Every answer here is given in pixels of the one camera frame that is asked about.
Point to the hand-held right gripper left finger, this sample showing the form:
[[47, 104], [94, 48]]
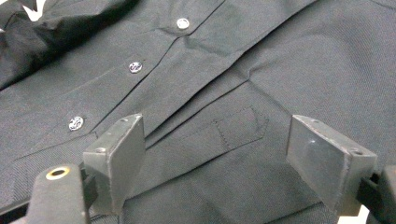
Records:
[[120, 161]]

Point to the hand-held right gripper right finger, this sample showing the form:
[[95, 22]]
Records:
[[323, 158]]

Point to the black button-up shirt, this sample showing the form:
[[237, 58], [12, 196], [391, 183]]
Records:
[[218, 77]]

